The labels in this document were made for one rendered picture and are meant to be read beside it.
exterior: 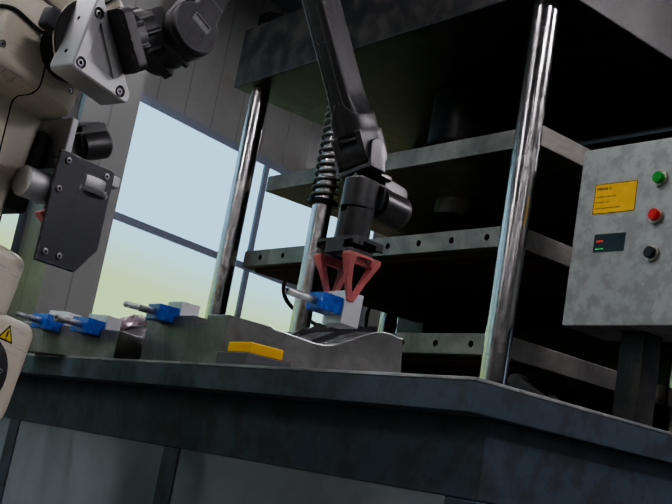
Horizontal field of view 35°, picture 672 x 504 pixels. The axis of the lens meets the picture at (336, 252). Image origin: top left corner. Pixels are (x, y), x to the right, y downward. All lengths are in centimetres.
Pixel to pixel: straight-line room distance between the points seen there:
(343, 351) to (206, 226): 386
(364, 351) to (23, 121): 71
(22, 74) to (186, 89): 415
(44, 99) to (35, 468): 87
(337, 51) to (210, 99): 399
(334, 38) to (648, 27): 113
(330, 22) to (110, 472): 84
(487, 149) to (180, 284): 315
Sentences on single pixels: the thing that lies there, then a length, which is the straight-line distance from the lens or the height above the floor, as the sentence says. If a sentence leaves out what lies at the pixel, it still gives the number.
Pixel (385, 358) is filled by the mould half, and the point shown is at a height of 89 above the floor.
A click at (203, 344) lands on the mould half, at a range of 174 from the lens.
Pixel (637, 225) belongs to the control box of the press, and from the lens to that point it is 229.
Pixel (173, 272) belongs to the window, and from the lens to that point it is 549.
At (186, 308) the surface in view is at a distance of 185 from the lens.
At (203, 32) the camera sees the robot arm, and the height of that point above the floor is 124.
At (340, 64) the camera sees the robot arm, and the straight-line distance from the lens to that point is 177.
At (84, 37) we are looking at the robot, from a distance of 143.
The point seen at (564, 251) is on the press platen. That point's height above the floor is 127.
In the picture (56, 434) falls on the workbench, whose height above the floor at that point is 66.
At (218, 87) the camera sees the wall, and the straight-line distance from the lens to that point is 580.
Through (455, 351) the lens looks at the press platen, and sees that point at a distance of 245.
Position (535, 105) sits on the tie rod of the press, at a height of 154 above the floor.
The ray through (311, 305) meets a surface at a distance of 167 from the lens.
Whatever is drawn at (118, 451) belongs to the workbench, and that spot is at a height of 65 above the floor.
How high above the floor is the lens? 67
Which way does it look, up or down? 12 degrees up
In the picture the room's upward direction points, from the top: 10 degrees clockwise
